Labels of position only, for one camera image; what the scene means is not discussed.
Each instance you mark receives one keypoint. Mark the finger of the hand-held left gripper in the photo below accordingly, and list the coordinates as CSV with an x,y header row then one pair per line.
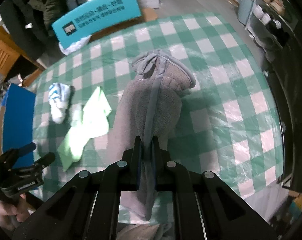
x,y
41,163
23,151

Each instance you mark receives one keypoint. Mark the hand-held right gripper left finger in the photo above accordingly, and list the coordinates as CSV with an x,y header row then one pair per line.
x,y
138,160

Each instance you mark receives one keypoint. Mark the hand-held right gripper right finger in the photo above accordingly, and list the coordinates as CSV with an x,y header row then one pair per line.
x,y
156,155

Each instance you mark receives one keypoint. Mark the blue cardboard box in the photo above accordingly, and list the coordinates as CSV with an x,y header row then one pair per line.
x,y
18,120

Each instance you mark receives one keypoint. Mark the grey fleece garment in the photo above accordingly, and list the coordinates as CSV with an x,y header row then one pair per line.
x,y
163,100

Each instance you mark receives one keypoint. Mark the person's left hand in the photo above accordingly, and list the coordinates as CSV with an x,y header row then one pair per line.
x,y
3,215

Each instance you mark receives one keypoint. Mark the white blue striped sock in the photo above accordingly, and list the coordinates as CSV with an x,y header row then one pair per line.
x,y
59,105

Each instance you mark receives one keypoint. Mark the light green cloth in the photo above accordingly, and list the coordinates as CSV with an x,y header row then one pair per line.
x,y
91,120

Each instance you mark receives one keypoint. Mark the pale cloth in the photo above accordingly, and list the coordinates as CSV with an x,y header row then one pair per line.
x,y
141,232

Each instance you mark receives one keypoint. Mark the wooden louvred wardrobe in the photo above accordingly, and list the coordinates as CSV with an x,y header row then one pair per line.
x,y
1,52

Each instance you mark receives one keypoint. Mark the white plastic bag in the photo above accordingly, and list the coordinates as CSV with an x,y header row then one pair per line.
x,y
73,46

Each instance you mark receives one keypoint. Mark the teal shoe box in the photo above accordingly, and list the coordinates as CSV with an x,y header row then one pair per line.
x,y
98,15

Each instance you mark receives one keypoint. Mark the olive green jacket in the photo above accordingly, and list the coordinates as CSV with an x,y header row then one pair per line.
x,y
38,0

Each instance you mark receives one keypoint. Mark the light blue bin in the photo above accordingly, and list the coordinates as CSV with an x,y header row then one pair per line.
x,y
246,7

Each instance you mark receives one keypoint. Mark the black shoe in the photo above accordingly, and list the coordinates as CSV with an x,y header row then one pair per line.
x,y
278,31

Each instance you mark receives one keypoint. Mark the white shoe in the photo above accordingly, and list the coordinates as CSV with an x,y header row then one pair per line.
x,y
258,11
266,18

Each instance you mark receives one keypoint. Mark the shoe rack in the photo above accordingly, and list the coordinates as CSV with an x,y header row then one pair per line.
x,y
286,30

